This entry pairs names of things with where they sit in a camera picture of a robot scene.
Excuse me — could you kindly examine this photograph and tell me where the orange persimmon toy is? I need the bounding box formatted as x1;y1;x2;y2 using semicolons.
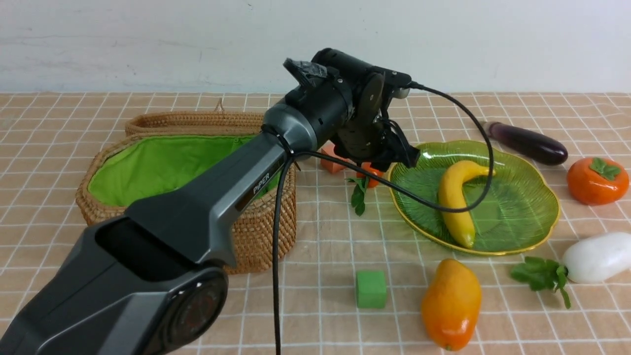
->
566;157;630;205

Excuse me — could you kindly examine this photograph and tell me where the beige checkered tablecloth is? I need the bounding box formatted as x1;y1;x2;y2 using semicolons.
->
1;92;630;355

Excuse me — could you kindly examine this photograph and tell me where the yellow banana toy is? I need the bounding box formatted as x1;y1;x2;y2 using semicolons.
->
438;160;498;249

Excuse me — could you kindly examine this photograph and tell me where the orange mango toy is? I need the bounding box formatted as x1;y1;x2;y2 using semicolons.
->
420;258;482;352

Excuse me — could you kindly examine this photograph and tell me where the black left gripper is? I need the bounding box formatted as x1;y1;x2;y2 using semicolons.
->
283;48;420;172

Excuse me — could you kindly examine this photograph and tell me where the purple eggplant toy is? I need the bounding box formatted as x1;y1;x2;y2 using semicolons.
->
482;121;568;166

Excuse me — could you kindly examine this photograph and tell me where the green glass leaf plate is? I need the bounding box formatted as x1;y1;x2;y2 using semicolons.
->
386;140;561;256

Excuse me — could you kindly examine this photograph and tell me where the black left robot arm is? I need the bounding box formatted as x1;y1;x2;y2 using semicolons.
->
1;48;419;355

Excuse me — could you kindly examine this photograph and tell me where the orange foam cube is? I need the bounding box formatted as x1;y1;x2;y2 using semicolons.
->
320;143;348;175

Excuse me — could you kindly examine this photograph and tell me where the green foam cube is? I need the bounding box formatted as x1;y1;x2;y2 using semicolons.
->
354;270;388;309

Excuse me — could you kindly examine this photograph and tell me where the white radish toy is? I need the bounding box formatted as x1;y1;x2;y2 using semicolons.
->
510;232;631;309

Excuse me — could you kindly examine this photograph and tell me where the orange carrot toy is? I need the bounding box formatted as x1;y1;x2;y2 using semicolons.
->
346;172;379;216

